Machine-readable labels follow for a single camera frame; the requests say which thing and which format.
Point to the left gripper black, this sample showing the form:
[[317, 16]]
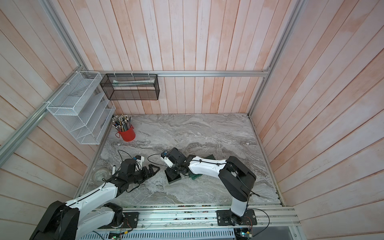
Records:
[[147, 175]]

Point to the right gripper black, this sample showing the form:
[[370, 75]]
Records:
[[169, 172]]

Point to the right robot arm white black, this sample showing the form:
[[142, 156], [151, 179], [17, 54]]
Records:
[[237, 178]]

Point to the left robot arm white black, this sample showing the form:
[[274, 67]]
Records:
[[76, 218]]

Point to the right green jewelry box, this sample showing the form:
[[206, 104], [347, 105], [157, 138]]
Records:
[[172, 175]]

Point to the green jewelry box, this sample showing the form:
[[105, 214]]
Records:
[[210, 157], [172, 175]]

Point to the left green jewelry box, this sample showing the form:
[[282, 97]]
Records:
[[210, 157]]

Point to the clear round lid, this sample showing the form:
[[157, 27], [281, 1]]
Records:
[[100, 175]]

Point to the red pencil cup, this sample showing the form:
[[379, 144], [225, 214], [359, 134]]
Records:
[[127, 136]]

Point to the pencils bundle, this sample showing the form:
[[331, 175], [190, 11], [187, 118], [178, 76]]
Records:
[[122, 123]]

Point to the black mesh basket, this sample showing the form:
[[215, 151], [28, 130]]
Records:
[[127, 87]]

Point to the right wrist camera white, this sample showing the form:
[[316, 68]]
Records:
[[166, 160]]

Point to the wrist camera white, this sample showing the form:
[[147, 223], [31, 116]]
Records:
[[166, 160], [139, 162]]

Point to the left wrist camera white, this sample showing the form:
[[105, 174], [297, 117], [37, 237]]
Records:
[[139, 162]]

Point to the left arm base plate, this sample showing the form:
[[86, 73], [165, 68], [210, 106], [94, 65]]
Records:
[[127, 220]]

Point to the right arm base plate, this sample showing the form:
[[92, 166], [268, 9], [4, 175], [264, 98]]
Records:
[[227, 218]]

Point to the white wire mesh shelf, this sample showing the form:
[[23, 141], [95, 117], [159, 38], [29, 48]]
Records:
[[83, 111]]

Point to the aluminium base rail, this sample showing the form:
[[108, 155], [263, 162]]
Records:
[[205, 217]]

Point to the aluminium frame rail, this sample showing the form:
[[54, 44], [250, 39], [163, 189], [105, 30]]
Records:
[[242, 73]]

